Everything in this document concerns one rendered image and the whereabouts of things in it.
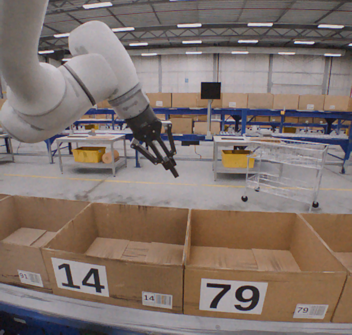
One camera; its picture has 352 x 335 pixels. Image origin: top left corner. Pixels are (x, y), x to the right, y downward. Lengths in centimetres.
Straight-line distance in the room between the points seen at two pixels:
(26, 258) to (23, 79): 52
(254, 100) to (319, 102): 148
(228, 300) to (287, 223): 38
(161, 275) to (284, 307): 32
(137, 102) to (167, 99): 450
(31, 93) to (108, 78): 15
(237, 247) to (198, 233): 16
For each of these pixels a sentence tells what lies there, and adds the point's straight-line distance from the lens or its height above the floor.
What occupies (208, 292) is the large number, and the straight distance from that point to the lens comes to 59.
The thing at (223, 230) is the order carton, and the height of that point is 97.
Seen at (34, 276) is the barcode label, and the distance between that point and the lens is 77.
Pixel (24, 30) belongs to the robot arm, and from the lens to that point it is 32.
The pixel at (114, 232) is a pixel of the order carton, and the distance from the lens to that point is 91.
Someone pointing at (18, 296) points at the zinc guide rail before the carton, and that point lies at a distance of 82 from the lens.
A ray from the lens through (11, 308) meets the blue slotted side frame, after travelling 82.
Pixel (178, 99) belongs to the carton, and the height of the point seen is 156.
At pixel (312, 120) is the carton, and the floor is 92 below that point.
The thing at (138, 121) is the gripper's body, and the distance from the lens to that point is 50.
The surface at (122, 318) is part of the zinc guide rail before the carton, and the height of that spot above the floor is 89.
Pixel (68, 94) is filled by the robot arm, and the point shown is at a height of 144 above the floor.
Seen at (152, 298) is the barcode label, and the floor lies 93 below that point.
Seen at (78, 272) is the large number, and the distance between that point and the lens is 66.
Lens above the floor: 142
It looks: 15 degrees down
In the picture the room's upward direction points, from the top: straight up
